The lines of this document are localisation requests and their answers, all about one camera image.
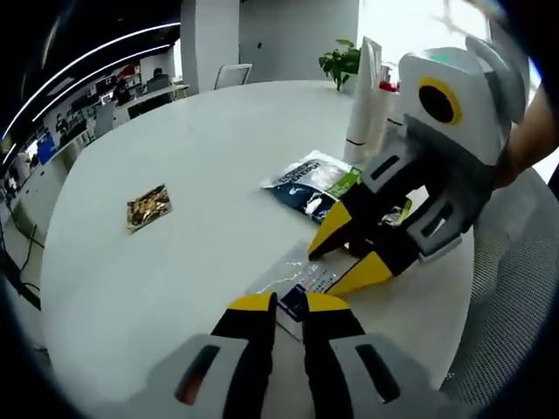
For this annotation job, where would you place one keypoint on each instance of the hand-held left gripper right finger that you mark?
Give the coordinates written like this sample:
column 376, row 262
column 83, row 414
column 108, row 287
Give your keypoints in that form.
column 332, row 358

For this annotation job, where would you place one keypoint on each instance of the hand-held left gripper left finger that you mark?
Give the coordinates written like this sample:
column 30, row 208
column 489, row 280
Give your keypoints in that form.
column 249, row 349

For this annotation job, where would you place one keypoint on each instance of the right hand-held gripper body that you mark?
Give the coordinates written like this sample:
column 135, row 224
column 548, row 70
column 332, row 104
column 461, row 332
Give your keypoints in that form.
column 471, row 96

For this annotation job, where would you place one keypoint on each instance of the white skincare tube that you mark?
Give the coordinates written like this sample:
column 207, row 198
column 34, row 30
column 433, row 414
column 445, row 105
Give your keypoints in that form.
column 364, row 100

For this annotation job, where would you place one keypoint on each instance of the red collar skincare bottle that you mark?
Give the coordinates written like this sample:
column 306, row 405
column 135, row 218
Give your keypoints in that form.
column 387, row 86

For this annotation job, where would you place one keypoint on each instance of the silver blue skincare packet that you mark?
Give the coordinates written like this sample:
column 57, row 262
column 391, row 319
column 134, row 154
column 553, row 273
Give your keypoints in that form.
column 301, row 183

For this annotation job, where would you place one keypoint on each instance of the clear skincare sachet blue label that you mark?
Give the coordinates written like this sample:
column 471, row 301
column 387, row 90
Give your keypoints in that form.
column 297, row 272

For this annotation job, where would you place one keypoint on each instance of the gold foil skincare sachet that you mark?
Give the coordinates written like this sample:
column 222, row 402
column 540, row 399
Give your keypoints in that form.
column 148, row 207

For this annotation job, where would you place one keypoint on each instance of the potted green plant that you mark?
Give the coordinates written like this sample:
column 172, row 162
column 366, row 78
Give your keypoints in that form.
column 340, row 61

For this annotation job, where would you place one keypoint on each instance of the white chair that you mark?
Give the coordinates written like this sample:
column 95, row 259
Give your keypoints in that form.
column 233, row 75

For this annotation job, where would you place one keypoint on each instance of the white office desk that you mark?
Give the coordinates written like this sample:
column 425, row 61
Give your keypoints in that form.
column 161, row 92

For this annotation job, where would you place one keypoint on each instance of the blue board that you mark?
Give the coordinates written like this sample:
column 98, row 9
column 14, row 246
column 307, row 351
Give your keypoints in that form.
column 46, row 150

